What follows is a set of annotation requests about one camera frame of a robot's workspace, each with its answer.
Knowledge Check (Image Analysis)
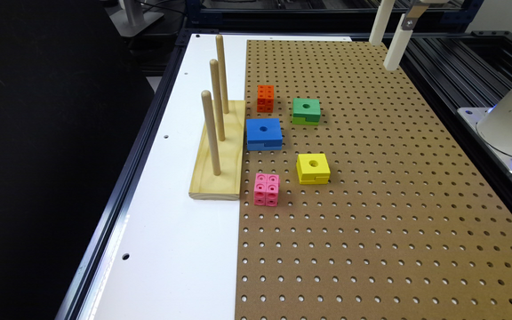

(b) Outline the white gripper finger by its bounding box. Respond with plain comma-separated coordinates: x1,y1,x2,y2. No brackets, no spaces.
369,0,395,45
383,13,417,71

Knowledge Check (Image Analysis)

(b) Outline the blue block with hole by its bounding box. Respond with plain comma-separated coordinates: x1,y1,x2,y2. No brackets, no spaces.
246,118,283,150

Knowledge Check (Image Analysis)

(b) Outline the green block with hole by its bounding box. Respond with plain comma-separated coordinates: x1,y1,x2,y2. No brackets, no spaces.
292,98,321,125

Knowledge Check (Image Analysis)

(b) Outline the orange cube block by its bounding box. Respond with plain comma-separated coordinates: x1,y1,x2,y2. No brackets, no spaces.
257,84,274,113

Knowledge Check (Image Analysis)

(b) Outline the yellow block with hole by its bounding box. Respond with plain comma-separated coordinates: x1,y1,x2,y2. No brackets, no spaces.
296,154,331,185

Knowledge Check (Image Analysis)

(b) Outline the pink cube block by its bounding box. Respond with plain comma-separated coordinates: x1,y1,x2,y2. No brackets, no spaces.
253,173,280,207

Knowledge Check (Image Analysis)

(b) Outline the far wooden peg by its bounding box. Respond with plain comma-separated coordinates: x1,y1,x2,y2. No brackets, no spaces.
215,34,229,114

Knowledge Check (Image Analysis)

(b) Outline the wooden peg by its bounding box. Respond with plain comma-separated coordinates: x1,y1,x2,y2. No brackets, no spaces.
210,59,226,141
215,34,229,114
201,90,221,176

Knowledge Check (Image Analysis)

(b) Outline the middle wooden peg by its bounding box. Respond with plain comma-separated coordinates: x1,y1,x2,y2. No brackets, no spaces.
210,59,226,141

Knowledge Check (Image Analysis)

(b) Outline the brown pegboard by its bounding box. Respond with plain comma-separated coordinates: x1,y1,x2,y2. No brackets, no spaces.
235,40,512,319

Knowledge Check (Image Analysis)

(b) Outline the near wooden peg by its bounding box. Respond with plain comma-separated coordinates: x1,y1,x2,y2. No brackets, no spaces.
201,90,221,176

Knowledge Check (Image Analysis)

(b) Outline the wooden peg stand base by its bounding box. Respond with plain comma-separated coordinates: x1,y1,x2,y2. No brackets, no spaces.
188,100,246,200

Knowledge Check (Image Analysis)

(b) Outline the grey monitor stand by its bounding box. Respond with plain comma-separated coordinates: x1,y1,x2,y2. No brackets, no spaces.
108,0,164,37

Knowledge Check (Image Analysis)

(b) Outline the black aluminium frame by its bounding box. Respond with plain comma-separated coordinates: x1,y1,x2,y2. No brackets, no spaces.
58,17,512,319

